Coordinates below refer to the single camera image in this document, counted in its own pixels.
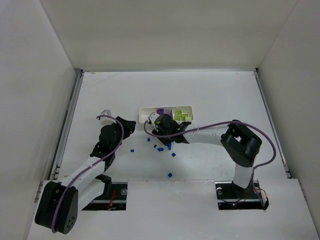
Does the purple curved studded lego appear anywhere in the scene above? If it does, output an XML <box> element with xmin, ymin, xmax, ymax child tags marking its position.
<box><xmin>156</xmin><ymin>108</ymin><xmax>164</xmax><ymax>115</ymax></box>

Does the purple lego brick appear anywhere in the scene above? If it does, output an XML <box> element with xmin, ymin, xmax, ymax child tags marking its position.
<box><xmin>165</xmin><ymin>109</ymin><xmax>173</xmax><ymax>118</ymax></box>

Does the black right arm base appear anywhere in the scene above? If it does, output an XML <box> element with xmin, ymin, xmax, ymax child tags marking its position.
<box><xmin>215</xmin><ymin>180</ymin><xmax>270</xmax><ymax>211</ymax></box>

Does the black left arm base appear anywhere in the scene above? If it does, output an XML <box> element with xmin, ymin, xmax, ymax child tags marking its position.
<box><xmin>78</xmin><ymin>174</ymin><xmax>128</xmax><ymax>211</ymax></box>

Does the white three-compartment container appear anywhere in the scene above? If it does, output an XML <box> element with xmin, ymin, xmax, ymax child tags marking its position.
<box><xmin>139</xmin><ymin>105</ymin><xmax>194</xmax><ymax>124</ymax></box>

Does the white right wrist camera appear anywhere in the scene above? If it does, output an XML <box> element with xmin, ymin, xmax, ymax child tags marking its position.
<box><xmin>147</xmin><ymin>112</ymin><xmax>160</xmax><ymax>125</ymax></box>

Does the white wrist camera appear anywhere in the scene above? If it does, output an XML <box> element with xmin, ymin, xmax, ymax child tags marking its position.
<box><xmin>99</xmin><ymin>109</ymin><xmax>111</xmax><ymax>125</ymax></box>
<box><xmin>147</xmin><ymin>112</ymin><xmax>160</xmax><ymax>125</ymax></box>

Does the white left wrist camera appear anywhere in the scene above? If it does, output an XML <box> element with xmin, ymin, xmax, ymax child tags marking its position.
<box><xmin>99</xmin><ymin>109</ymin><xmax>111</xmax><ymax>125</ymax></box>

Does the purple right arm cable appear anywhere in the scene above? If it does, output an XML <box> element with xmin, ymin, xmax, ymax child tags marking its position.
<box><xmin>143</xmin><ymin>119</ymin><xmax>277</xmax><ymax>176</ymax></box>

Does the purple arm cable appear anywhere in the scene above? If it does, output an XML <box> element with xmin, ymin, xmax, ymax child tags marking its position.
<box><xmin>143</xmin><ymin>119</ymin><xmax>277</xmax><ymax>176</ymax></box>
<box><xmin>51</xmin><ymin>114</ymin><xmax>125</xmax><ymax>233</ymax></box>

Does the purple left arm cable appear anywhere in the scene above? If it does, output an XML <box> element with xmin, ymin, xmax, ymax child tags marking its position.
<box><xmin>51</xmin><ymin>114</ymin><xmax>125</xmax><ymax>233</ymax></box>

